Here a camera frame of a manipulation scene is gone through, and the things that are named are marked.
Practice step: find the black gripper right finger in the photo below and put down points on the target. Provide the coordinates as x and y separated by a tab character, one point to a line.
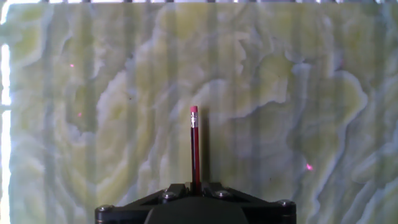
267	213

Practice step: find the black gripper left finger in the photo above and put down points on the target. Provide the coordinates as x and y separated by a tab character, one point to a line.
124	213

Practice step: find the red black pencil with eraser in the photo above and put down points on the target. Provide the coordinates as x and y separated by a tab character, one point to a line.
195	149

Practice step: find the green marble pattern mat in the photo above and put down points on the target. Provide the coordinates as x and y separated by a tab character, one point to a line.
280	124

